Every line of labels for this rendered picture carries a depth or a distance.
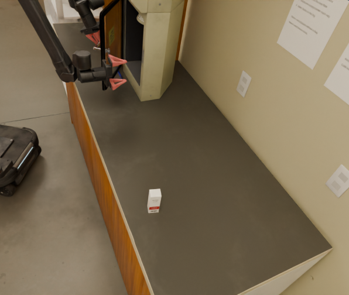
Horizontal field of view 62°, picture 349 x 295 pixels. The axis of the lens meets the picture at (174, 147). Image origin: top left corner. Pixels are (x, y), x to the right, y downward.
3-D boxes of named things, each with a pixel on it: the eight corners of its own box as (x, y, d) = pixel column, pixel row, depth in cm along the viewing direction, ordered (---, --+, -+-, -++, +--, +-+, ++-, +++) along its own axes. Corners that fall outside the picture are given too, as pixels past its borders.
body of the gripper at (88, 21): (86, 28, 142) (79, 13, 137) (104, 24, 139) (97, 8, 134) (81, 34, 137) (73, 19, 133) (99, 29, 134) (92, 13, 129)
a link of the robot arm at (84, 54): (69, 71, 128) (61, 80, 121) (65, 45, 120) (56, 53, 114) (95, 75, 127) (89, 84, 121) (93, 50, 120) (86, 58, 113)
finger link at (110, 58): (129, 60, 122) (107, 62, 119) (129, 75, 128) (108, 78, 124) (124, 52, 126) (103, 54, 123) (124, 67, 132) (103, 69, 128)
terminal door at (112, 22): (122, 64, 172) (123, -9, 143) (103, 92, 150) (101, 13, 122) (120, 64, 172) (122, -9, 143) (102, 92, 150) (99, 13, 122)
